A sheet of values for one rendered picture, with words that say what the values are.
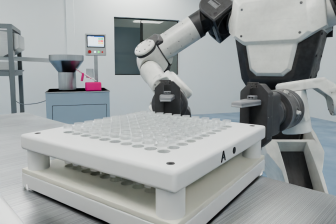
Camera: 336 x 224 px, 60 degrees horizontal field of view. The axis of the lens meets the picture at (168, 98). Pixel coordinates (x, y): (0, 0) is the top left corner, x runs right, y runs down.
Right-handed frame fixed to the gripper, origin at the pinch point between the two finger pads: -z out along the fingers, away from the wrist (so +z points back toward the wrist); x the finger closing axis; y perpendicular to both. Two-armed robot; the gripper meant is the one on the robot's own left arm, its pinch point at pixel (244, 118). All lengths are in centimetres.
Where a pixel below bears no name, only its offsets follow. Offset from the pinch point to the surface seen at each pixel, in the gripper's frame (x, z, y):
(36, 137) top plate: -0.4, -31.8, 11.0
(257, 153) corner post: 3.5, -7.3, -6.1
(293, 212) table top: 6.9, -15.0, -14.2
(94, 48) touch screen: -32, 141, 266
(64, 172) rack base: 4.2, -29.4, 9.0
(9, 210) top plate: -0.4, -40.8, -6.7
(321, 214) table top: 6.9, -13.2, -16.5
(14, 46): -35, 83, 344
